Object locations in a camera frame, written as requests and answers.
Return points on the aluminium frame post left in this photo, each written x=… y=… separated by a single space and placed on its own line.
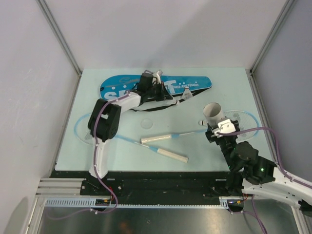
x=44 y=7

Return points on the clear plastic tube lid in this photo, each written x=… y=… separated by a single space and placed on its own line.
x=146 y=123

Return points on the aluminium frame post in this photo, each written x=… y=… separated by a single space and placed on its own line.
x=277 y=26
x=44 y=7

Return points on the blue sport racket bag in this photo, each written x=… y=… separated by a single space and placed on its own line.
x=115 y=86

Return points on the aluminium frame post right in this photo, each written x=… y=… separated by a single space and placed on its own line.
x=277 y=26

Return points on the white cardboard shuttlecock tube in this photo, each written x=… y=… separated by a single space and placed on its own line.
x=213 y=113

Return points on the blue racket right side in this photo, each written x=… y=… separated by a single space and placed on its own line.
x=245 y=119

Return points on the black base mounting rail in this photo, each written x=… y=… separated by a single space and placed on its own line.
x=157 y=186

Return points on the white shuttlecock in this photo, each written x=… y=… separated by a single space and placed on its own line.
x=203 y=123
x=173 y=101
x=187 y=94

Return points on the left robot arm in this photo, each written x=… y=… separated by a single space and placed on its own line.
x=104 y=120

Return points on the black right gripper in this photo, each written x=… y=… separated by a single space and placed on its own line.
x=210 y=138

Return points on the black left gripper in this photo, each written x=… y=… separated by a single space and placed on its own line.
x=164 y=94

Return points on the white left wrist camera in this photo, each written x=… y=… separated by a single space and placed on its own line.
x=157 y=76

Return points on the blue racket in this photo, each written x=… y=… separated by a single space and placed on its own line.
x=83 y=133
x=245 y=119

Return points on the white shuttlecock on bag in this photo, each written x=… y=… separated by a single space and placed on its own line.
x=187 y=94

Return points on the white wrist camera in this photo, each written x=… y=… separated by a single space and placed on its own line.
x=157 y=76
x=226 y=126

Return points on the blue racket left side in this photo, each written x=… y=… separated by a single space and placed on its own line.
x=83 y=133

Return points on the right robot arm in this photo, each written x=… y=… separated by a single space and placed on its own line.
x=259 y=176

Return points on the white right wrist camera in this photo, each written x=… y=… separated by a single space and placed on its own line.
x=226 y=126

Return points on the white slotted cable duct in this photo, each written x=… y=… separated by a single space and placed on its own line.
x=221 y=202

